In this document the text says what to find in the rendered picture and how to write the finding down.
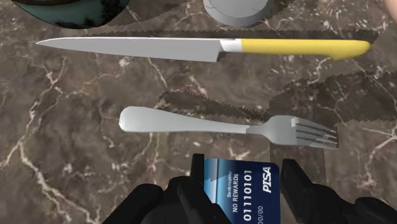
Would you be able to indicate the grey round cylinder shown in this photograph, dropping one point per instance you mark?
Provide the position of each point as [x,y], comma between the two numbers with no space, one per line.
[237,11]

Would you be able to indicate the grey metal fork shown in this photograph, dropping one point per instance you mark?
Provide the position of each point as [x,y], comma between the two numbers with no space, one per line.
[192,121]

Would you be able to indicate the pale pink object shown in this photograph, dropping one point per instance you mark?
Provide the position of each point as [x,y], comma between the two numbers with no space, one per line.
[392,6]

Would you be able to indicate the blue bank card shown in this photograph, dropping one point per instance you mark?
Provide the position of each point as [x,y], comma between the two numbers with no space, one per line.
[245,195]

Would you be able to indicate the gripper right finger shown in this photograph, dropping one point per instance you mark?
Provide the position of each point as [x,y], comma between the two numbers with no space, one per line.
[313,198]

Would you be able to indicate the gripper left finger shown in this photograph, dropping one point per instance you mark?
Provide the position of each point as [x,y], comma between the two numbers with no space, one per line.
[183,201]

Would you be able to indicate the dark teal bowl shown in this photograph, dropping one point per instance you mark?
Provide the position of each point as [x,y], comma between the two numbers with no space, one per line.
[74,14]

